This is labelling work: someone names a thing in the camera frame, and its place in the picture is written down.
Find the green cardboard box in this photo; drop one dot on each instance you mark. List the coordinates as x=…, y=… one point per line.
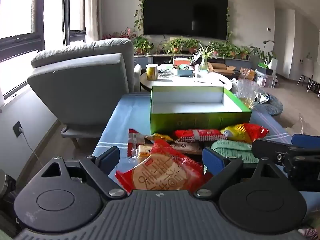
x=190, y=121

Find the glass mug with yellow drink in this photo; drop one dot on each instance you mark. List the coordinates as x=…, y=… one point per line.
x=246, y=95

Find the pale green snack packet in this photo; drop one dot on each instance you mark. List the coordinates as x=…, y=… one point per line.
x=230, y=151

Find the white dining chair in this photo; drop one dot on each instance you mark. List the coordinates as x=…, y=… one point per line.
x=305, y=71
x=315, y=75

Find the potted green plant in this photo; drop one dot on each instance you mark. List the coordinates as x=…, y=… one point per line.
x=176, y=45
x=232, y=51
x=244, y=53
x=142, y=45
x=192, y=45

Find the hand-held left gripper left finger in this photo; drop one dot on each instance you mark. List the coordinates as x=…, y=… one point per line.
x=111, y=157

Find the spider plant in glass vase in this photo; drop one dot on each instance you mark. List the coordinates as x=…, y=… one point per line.
x=204, y=60

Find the clear storage box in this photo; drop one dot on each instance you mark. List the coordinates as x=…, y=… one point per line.
x=266, y=78

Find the tall plant in white pot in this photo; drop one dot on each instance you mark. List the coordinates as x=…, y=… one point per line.
x=271, y=61

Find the blue plastic basket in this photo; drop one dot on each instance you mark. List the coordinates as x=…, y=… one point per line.
x=185, y=72

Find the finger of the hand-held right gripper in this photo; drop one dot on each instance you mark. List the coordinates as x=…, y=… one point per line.
x=306, y=140
x=270, y=150

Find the open cardboard box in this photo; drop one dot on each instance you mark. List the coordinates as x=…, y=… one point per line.
x=220, y=67

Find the orange box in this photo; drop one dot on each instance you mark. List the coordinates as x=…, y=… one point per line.
x=182, y=62

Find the dark framed window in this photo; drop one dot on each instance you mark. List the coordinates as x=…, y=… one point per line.
x=75, y=12
x=17, y=17

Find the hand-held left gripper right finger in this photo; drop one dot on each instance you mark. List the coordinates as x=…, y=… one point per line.
x=212, y=160

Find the grey armchair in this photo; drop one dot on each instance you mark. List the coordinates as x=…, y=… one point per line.
x=82, y=90

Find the yellow and red snack packet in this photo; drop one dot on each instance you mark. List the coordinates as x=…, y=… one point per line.
x=240, y=132

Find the large red rice cracker packet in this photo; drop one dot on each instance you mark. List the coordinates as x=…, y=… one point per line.
x=160, y=172

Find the clear plastic bag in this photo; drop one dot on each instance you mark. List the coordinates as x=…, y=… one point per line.
x=298, y=125

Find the black wall television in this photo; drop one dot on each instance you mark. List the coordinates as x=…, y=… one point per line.
x=185, y=12

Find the black wall socket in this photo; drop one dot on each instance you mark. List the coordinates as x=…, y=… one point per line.
x=18, y=129

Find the brown and white snack packet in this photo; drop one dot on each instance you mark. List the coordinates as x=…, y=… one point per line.
x=187, y=147

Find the small red clear packet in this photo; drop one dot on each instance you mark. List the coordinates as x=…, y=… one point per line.
x=133, y=140

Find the red and white long packet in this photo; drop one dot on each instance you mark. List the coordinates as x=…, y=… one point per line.
x=200, y=135

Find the round white table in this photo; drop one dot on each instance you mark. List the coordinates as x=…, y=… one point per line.
x=175, y=81

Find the dark round marble table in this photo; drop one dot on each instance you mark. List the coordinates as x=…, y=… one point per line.
x=272, y=107

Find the red flower decoration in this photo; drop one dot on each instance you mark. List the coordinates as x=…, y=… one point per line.
x=125, y=33

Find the yellow tin can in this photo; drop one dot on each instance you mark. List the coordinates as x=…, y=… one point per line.
x=152, y=72

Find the beige curtain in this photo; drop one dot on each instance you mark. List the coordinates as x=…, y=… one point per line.
x=92, y=10

